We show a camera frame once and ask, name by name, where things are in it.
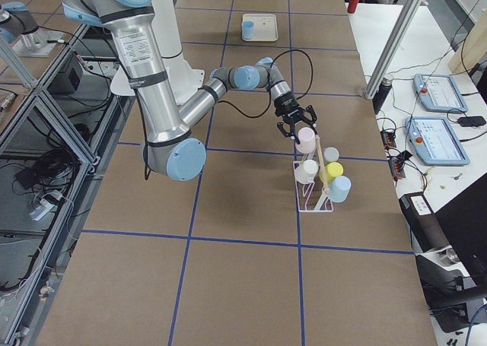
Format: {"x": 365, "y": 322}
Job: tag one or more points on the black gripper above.
{"x": 286, "y": 106}

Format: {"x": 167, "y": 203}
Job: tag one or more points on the pink plastic cup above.
{"x": 306, "y": 140}

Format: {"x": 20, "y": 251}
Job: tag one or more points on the grey plastic cup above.
{"x": 330, "y": 154}

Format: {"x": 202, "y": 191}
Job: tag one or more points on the cream plastic cup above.
{"x": 306, "y": 171}

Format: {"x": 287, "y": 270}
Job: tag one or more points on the yellow plastic cup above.
{"x": 331, "y": 171}

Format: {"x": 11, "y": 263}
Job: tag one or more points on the light blue plastic cup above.
{"x": 339, "y": 189}

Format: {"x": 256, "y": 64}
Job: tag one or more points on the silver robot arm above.
{"x": 142, "y": 31}

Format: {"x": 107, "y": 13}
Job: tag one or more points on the white cup drying rack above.
{"x": 313, "y": 197}

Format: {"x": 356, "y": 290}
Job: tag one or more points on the cream plastic tray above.
{"x": 265, "y": 27}

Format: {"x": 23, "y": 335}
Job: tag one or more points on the black water bottle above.
{"x": 382, "y": 93}

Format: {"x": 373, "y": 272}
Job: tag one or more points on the near teach pendant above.
{"x": 435, "y": 142}

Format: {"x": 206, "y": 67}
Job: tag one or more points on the teach pendant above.
{"x": 435, "y": 142}
{"x": 439, "y": 93}

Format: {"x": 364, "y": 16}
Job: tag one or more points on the far teach pendant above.
{"x": 439, "y": 93}

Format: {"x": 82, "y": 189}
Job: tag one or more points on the black power adapter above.
{"x": 471, "y": 121}

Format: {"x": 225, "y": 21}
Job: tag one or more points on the black monitor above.
{"x": 463, "y": 221}

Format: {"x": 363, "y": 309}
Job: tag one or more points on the white camera mast base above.
{"x": 183, "y": 79}

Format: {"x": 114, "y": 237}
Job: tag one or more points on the aluminium frame post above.
{"x": 395, "y": 38}

